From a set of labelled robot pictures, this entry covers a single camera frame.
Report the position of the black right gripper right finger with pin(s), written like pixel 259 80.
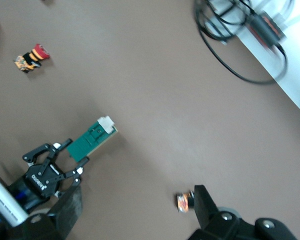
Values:
pixel 210 220

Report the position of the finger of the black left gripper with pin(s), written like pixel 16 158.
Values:
pixel 73 175
pixel 41 150

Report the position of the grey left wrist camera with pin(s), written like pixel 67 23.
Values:
pixel 5 200

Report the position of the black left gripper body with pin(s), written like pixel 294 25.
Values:
pixel 37 182

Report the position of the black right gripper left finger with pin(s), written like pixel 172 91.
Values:
pixel 65 215

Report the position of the black power adapter orange label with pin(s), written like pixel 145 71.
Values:
pixel 265 27

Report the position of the red mushroom button orange block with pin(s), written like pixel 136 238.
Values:
pixel 31 58

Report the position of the black button orange contact block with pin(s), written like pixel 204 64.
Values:
pixel 182 202

